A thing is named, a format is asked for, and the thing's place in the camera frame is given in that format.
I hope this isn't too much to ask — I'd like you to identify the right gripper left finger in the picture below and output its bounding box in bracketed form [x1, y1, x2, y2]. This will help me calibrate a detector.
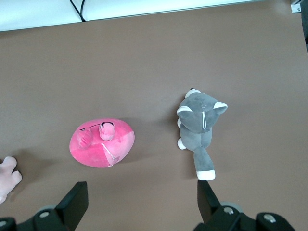
[19, 182, 89, 231]

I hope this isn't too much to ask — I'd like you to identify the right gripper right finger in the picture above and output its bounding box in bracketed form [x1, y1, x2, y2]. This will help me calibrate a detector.
[193, 180, 259, 231]

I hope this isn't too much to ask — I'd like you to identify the round hot pink plush toy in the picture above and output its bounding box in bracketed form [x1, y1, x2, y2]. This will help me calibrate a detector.
[68, 117, 136, 168]

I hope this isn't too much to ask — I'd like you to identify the grey white husky plush toy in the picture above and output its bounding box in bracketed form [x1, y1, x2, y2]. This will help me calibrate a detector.
[176, 88, 229, 181]

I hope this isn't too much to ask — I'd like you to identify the small pale pink plush animal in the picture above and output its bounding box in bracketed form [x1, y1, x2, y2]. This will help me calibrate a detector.
[0, 156, 23, 205]

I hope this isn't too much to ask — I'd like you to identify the brown table mat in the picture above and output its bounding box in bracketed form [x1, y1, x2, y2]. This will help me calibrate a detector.
[0, 0, 308, 231]

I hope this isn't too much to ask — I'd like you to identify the black cable over rail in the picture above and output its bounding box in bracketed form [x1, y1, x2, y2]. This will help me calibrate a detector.
[69, 0, 87, 23]

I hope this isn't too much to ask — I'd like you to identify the metal corner bracket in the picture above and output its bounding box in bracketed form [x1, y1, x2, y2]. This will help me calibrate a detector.
[290, 0, 308, 14]

